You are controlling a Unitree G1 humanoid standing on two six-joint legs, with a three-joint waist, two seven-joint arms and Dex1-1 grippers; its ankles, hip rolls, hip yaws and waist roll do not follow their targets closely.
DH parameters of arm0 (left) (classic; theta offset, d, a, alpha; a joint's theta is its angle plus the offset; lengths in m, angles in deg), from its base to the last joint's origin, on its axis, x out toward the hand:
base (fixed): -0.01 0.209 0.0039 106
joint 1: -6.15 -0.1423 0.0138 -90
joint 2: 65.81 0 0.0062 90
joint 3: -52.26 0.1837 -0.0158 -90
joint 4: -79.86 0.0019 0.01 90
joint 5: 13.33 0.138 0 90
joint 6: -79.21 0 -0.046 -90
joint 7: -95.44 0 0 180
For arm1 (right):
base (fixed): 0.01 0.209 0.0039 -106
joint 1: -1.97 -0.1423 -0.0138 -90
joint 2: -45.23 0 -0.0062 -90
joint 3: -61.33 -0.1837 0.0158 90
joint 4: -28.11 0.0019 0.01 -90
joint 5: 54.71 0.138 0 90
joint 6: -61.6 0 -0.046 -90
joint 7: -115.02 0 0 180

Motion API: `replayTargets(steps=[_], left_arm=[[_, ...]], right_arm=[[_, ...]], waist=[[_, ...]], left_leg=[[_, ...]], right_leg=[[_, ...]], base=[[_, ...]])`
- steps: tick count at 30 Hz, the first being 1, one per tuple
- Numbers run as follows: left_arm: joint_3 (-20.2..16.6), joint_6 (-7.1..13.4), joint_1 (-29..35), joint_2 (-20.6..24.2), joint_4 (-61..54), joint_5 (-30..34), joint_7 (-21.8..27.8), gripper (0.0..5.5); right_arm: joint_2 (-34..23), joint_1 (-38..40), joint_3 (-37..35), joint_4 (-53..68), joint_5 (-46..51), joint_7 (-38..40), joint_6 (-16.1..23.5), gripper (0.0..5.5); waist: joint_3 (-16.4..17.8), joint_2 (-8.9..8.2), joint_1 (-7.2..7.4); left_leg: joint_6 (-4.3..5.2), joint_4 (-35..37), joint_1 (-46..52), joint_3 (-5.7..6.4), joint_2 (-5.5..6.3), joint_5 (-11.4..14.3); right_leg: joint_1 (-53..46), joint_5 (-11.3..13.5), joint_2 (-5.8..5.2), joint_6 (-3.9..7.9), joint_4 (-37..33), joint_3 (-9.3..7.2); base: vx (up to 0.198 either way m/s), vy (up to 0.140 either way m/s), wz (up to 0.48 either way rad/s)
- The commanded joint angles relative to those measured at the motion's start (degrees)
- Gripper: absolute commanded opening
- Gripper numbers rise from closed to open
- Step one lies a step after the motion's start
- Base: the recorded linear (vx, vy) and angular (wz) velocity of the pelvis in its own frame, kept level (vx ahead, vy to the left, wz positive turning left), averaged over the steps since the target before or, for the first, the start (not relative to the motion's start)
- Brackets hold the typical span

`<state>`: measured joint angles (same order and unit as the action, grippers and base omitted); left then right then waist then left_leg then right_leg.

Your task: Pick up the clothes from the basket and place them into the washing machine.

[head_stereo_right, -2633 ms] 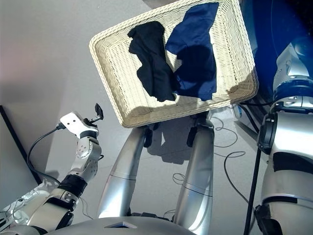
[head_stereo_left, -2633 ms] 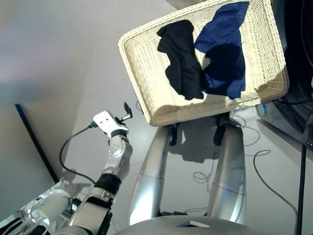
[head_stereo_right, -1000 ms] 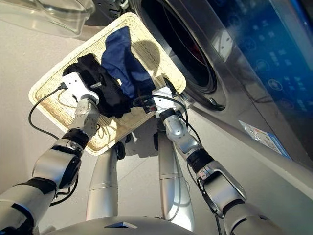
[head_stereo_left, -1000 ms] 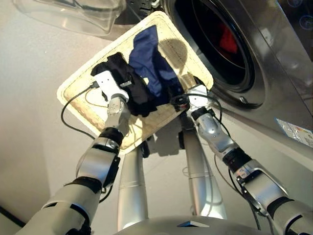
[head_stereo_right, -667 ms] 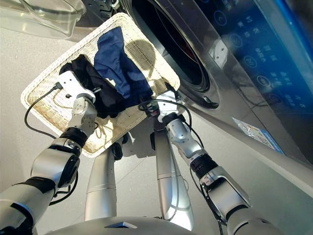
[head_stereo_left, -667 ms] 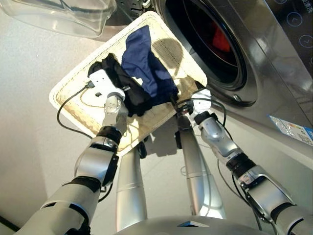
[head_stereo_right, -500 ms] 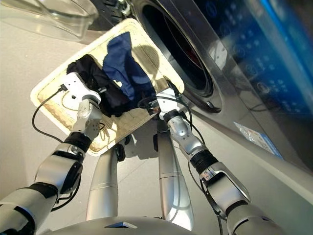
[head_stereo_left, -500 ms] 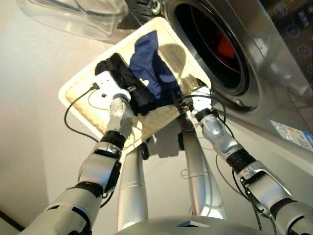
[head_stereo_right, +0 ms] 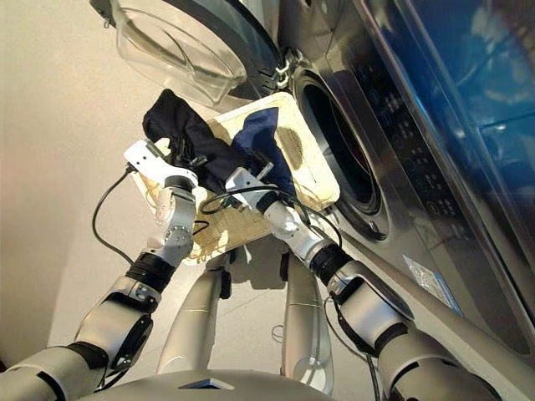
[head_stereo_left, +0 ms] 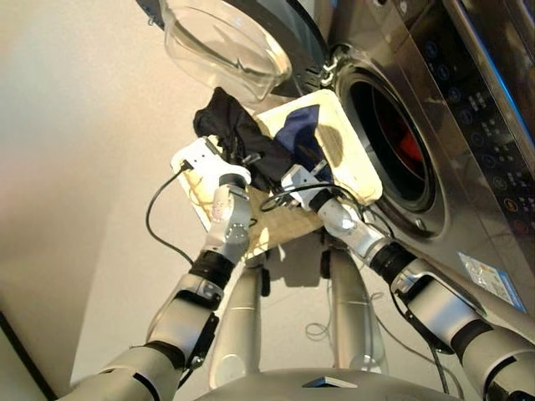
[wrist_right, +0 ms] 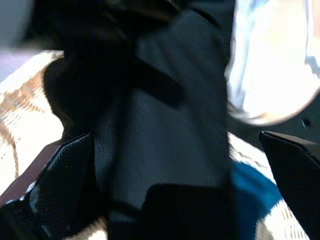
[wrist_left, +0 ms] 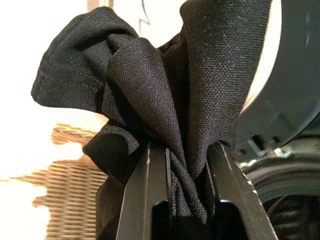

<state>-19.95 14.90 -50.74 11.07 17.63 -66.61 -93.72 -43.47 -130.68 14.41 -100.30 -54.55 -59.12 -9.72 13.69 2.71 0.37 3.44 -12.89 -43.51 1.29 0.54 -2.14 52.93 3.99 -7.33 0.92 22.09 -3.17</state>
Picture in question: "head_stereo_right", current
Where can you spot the black garment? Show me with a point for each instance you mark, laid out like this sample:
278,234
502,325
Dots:
175,117

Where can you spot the navy blue garment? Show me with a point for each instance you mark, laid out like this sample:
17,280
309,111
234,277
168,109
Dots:
259,129

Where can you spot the pale woven basket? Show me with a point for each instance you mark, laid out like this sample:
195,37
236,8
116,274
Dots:
313,175

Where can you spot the round glass washing machine door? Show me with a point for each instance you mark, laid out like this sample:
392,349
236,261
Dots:
188,50

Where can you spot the grey washing machine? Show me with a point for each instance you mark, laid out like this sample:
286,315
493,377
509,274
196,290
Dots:
330,46

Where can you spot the metal door hinge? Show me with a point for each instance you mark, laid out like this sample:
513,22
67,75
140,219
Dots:
286,67

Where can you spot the silver robot leg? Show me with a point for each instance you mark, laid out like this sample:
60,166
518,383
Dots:
303,301
192,317

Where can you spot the blue white energy label sticker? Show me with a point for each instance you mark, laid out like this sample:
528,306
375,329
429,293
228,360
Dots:
432,284

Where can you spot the silver robot torso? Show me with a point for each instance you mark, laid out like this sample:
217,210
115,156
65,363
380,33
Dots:
167,390

